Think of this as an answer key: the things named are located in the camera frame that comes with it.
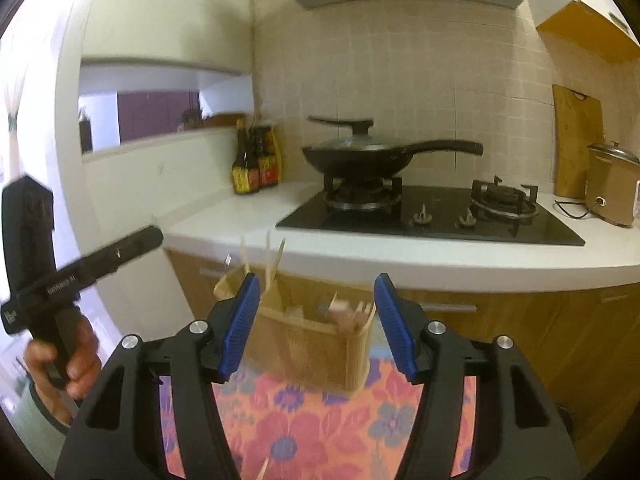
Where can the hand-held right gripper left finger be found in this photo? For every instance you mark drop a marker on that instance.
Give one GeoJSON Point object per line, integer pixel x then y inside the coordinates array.
{"type": "Point", "coordinates": [240, 330]}

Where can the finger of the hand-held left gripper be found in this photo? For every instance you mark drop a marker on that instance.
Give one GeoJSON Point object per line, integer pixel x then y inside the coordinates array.
{"type": "Point", "coordinates": [130, 252]}

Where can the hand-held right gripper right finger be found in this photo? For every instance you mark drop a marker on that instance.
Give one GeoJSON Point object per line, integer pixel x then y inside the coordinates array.
{"type": "Point", "coordinates": [395, 330]}

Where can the beige plastic utensil basket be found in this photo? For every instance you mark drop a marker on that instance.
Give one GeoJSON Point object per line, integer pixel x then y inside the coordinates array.
{"type": "Point", "coordinates": [310, 355]}

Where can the wooden chopstick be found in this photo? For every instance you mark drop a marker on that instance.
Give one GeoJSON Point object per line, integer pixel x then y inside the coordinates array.
{"type": "Point", "coordinates": [263, 469]}
{"type": "Point", "coordinates": [245, 255]}
{"type": "Point", "coordinates": [277, 260]}

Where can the person's left forearm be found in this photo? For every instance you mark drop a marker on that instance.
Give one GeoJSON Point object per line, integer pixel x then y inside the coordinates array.
{"type": "Point", "coordinates": [40, 415]}

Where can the person's left hand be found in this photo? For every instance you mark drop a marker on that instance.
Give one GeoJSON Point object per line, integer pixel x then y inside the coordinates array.
{"type": "Point", "coordinates": [82, 365]}

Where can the white kitchen countertop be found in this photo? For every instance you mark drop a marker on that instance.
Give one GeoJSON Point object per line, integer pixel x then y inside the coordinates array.
{"type": "Point", "coordinates": [240, 215]}

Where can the dark object on ledge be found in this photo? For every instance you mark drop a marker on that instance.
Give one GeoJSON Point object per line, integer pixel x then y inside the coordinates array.
{"type": "Point", "coordinates": [85, 135]}

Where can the floral tablecloth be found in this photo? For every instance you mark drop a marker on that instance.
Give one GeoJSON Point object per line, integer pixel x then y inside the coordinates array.
{"type": "Point", "coordinates": [310, 430]}

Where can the wooden base cabinet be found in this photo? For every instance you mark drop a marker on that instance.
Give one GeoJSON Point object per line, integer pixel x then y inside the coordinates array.
{"type": "Point", "coordinates": [525, 335]}

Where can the tall dark sauce bottle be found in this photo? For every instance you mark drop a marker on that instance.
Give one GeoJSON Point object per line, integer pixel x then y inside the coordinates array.
{"type": "Point", "coordinates": [243, 172]}

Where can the black gas stove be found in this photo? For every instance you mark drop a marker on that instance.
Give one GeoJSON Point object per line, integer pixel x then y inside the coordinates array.
{"type": "Point", "coordinates": [500, 232]}

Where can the red-label dark sauce bottle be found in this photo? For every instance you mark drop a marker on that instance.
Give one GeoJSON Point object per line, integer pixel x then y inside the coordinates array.
{"type": "Point", "coordinates": [267, 167]}

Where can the black wok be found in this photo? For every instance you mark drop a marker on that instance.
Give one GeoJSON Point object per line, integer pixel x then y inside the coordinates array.
{"type": "Point", "coordinates": [360, 160]}

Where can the wooden cutting board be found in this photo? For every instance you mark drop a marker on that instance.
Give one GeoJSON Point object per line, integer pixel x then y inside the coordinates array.
{"type": "Point", "coordinates": [575, 145]}

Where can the beige rice cooker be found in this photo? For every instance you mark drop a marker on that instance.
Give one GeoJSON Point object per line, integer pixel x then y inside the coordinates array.
{"type": "Point", "coordinates": [612, 190]}

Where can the white and yellow wall cabinet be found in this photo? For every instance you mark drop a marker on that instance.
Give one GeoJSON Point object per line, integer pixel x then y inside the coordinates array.
{"type": "Point", "coordinates": [585, 15]}

